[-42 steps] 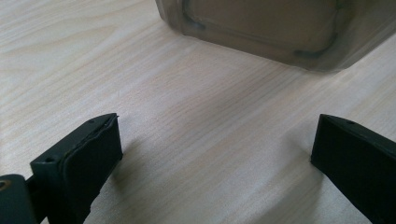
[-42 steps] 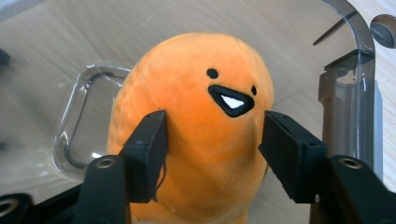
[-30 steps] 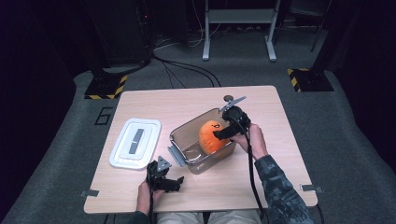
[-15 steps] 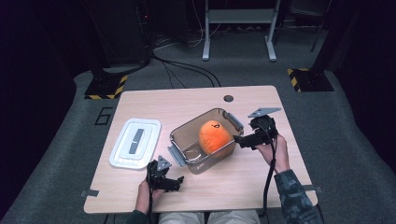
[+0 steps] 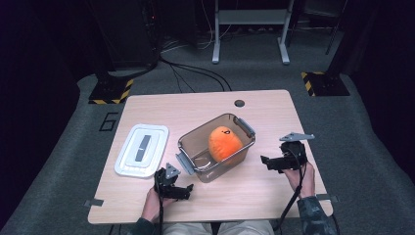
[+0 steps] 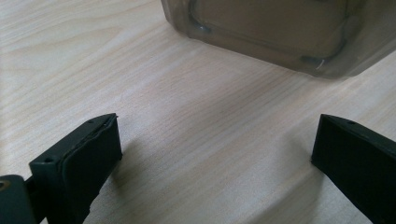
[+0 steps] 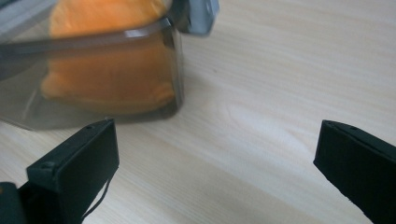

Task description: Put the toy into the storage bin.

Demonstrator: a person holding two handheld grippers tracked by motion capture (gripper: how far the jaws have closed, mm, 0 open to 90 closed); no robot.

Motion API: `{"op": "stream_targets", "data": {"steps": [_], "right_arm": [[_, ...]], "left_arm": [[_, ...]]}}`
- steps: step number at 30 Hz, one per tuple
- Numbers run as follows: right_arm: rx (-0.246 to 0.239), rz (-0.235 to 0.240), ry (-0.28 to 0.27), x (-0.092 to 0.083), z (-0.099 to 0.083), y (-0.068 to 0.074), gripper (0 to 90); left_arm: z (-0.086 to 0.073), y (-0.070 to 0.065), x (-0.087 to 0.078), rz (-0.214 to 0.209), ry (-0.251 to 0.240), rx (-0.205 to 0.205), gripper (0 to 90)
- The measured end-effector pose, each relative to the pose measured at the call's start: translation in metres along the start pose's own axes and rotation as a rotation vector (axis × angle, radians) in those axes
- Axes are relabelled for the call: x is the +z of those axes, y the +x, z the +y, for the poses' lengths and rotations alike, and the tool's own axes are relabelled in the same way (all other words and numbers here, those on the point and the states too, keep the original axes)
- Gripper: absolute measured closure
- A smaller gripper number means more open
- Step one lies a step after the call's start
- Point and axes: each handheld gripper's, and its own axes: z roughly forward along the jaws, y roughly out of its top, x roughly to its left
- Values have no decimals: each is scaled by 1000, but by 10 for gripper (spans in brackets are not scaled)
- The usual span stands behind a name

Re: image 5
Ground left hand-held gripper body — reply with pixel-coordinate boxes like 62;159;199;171
154;162;184;201

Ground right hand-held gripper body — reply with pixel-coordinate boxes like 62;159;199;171
278;131;316;171

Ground clear brown storage box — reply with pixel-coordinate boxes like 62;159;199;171
175;113;257;184

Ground white storage box lid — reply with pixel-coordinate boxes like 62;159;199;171
114;122;170;179

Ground orange plush toy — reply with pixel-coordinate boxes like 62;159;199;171
207;125;245;164

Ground person's left hand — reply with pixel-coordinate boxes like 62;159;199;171
140;186;174;224

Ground person's right hand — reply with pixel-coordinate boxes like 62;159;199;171
282;161;317;200

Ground person's legs in light trousers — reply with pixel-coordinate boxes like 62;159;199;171
161;220;276;235

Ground grey tape strip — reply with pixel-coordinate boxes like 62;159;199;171
83;198;105;209
315;193;340;203

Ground white metal stand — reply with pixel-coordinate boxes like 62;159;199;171
210;0;297;66

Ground dark equipment cabinet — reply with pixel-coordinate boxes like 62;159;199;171
86;0;161;72

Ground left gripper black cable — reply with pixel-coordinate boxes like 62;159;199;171
154;175;165;235

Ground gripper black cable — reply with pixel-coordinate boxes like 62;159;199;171
272;148;309;233
154;175;165;235

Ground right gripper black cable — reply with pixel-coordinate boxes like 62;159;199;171
272;148;309;233

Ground black base plate striped edge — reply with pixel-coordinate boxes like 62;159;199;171
300;70;351;98
87;77;135;106

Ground black floor cables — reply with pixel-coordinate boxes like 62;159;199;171
159;56;233;94

